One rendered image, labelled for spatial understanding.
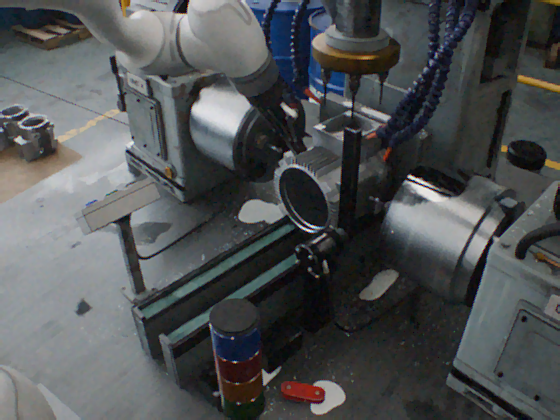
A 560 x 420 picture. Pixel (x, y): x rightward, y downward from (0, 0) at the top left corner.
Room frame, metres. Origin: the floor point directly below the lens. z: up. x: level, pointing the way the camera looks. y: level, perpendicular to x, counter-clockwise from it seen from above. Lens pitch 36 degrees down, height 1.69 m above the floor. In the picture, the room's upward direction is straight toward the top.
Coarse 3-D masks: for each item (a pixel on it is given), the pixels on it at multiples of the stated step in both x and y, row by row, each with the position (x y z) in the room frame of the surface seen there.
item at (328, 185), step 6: (384, 150) 1.03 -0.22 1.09; (288, 156) 1.00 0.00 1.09; (378, 156) 1.03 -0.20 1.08; (282, 162) 0.99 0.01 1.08; (288, 162) 0.99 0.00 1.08; (282, 168) 0.99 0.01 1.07; (330, 180) 0.91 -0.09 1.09; (324, 186) 0.90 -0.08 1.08; (330, 186) 0.90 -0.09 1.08; (324, 192) 0.90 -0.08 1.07; (282, 204) 0.99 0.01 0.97; (282, 210) 0.99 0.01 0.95
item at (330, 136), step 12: (336, 120) 1.08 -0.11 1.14; (348, 120) 1.10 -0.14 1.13; (360, 120) 1.09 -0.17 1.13; (372, 120) 1.07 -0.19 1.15; (324, 132) 1.01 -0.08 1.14; (336, 132) 1.07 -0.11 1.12; (372, 132) 1.02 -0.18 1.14; (324, 144) 1.01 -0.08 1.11; (336, 144) 0.99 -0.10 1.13; (372, 144) 1.02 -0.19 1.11; (372, 156) 1.02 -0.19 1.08
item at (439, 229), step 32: (448, 160) 0.89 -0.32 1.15; (416, 192) 0.79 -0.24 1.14; (448, 192) 0.77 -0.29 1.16; (480, 192) 0.76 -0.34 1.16; (512, 192) 0.80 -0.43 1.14; (384, 224) 0.78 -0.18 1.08; (416, 224) 0.75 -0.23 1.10; (448, 224) 0.72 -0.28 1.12; (480, 224) 0.71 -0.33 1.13; (512, 224) 0.75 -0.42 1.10; (384, 256) 0.77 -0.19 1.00; (416, 256) 0.72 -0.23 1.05; (448, 256) 0.68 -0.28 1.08; (480, 256) 0.67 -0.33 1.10; (448, 288) 0.67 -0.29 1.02
